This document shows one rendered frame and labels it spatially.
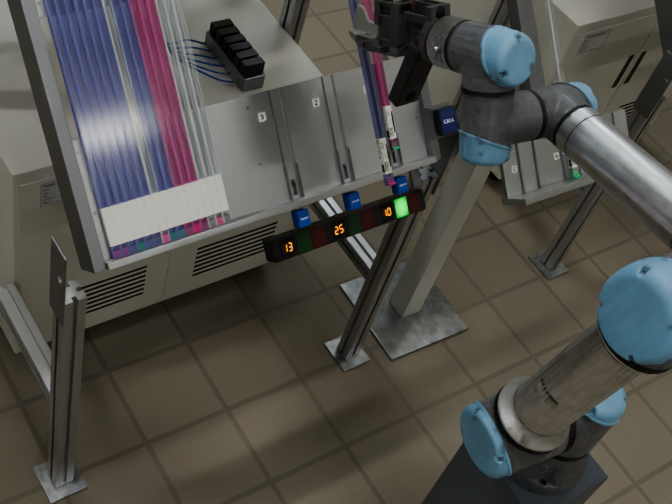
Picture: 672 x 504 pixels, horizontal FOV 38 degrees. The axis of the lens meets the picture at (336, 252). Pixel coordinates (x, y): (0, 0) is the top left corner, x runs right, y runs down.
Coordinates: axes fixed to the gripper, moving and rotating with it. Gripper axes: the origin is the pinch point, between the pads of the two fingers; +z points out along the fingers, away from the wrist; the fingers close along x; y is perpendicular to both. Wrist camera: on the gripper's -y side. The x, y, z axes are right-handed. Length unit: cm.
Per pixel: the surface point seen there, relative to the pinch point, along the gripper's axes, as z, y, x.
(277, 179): 6.5, -23.4, 13.9
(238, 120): 9.3, -12.4, 18.7
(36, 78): 14, 0, 49
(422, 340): 36, -92, -43
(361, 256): 31, -59, -21
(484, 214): 62, -79, -88
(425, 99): 7.0, -17.0, -19.7
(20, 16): 16, 9, 49
